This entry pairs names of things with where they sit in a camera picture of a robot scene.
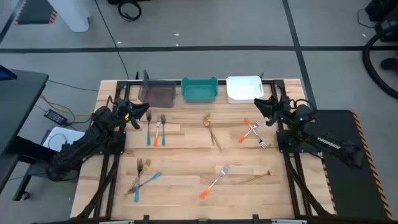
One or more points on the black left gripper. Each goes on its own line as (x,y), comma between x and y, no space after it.
(124,109)

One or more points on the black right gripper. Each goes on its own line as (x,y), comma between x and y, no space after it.
(281,109)

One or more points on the gold fork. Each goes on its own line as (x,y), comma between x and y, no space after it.
(272,171)
(147,162)

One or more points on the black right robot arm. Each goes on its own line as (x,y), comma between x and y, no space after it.
(329,144)

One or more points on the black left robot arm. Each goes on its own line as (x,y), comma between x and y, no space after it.
(93,130)

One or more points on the grey plastic bin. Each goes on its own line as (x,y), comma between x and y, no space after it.
(157,93)

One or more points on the white plastic bin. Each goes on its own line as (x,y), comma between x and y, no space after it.
(244,88)

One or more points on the teal plastic bin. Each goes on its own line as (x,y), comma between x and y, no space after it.
(199,90)

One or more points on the black power adapter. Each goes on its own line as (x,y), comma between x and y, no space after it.
(55,117)

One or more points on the white flat box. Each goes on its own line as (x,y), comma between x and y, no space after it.
(53,137)

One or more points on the black hazard-striped floor mat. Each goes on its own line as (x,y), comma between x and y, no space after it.
(348,186)

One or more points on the black side table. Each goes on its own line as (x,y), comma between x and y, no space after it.
(18,99)

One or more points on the black and red object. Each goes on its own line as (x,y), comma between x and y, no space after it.
(390,63)

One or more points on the blue lit screen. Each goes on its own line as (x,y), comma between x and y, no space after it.
(6,74)

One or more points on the dark hazard-striped platform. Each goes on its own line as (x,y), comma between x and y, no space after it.
(35,12)

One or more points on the black equipment case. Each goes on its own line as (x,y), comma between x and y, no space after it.
(385,18)

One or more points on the black aluminium table frame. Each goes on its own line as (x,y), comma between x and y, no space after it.
(109,193)

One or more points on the white post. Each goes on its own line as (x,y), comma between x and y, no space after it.
(73,15)

